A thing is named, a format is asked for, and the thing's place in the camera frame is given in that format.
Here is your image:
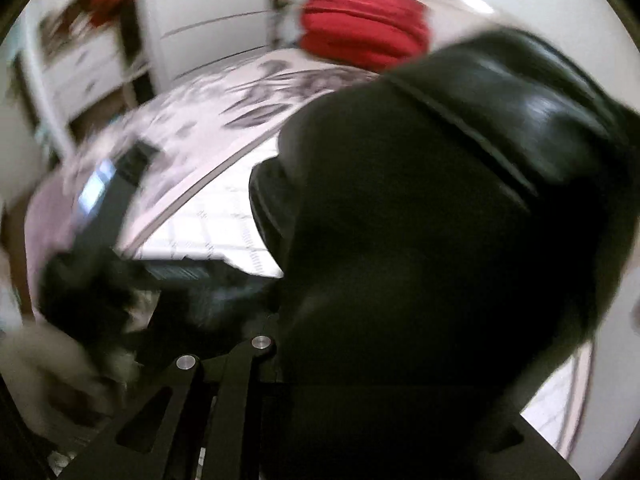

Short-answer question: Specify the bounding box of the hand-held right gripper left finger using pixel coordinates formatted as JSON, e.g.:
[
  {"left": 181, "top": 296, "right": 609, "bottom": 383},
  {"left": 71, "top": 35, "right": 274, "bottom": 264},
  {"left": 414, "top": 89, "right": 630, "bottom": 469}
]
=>
[{"left": 55, "top": 335, "right": 279, "bottom": 480}]

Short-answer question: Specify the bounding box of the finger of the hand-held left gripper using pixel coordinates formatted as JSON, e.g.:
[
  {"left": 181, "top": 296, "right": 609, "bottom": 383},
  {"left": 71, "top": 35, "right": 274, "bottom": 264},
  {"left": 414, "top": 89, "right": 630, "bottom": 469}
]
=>
[{"left": 65, "top": 140, "right": 159, "bottom": 262}]

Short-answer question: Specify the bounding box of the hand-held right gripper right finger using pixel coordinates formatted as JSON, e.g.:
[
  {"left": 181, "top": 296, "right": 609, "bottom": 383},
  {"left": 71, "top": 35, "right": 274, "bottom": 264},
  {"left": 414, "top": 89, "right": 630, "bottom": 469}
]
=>
[{"left": 480, "top": 412, "right": 582, "bottom": 480}]

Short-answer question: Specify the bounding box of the black leather jacket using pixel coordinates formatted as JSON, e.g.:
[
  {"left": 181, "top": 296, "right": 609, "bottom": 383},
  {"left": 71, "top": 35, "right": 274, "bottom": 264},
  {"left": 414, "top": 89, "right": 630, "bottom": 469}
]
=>
[{"left": 249, "top": 27, "right": 640, "bottom": 480}]

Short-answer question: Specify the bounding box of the person's left forearm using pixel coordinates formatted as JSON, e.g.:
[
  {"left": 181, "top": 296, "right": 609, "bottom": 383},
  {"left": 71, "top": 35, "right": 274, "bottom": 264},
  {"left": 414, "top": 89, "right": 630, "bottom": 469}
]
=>
[{"left": 0, "top": 327, "right": 108, "bottom": 433}]

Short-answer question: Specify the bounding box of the floral purple blanket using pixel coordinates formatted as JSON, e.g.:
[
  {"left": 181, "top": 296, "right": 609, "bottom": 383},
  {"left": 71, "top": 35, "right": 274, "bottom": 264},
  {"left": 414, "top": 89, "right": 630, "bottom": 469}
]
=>
[{"left": 25, "top": 49, "right": 386, "bottom": 311}]

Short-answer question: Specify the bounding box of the white drawer unit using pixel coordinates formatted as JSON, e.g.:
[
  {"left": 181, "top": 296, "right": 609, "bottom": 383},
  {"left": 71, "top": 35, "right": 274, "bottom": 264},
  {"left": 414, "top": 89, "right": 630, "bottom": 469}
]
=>
[{"left": 20, "top": 0, "right": 147, "bottom": 161}]

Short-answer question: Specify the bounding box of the white wardrobe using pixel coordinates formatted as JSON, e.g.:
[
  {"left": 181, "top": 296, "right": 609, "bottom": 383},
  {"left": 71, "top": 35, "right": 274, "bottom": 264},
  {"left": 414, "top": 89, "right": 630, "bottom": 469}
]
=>
[{"left": 134, "top": 0, "right": 301, "bottom": 92}]

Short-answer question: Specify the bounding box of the red quilt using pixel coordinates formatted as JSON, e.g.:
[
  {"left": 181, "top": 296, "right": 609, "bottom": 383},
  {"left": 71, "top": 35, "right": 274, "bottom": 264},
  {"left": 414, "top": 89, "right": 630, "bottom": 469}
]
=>
[{"left": 299, "top": 0, "right": 432, "bottom": 72}]

